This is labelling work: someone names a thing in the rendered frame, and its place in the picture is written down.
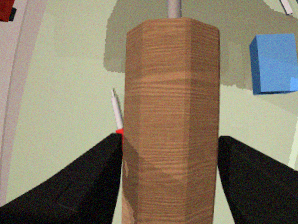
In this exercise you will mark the wooden-handled tool with metal shaft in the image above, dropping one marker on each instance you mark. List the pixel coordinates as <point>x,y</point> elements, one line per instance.
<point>171,116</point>

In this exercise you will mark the blue block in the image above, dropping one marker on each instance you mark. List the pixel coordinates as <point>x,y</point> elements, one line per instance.
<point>274,67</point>

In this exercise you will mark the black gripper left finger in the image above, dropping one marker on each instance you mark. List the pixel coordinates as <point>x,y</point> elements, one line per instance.
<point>85,192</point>

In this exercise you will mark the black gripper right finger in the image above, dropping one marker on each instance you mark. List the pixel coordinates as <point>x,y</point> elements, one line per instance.
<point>258,189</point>

